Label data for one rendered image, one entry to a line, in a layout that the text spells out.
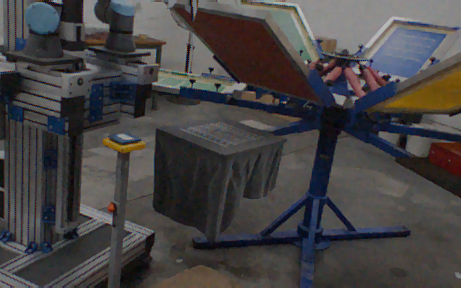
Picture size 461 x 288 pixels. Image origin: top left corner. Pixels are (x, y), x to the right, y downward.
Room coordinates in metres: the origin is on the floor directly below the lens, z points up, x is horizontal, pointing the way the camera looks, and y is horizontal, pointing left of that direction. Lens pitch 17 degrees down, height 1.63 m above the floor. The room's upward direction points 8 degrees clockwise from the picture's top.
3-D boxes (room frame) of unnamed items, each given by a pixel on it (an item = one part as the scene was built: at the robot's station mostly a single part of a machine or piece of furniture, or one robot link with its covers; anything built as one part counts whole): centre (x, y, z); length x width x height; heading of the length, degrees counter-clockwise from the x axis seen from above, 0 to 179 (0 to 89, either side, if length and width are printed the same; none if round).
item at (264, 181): (2.21, -0.13, 0.74); 0.46 x 0.04 x 0.42; 142
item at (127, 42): (2.53, 0.60, 1.31); 0.15 x 0.15 x 0.10
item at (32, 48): (2.08, 0.81, 1.31); 0.15 x 0.15 x 0.10
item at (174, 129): (2.34, 0.03, 0.95); 0.48 x 0.44 x 0.01; 142
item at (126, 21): (2.53, 0.61, 1.42); 0.13 x 0.12 x 0.14; 41
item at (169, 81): (3.34, 0.24, 1.05); 1.08 x 0.61 x 0.23; 82
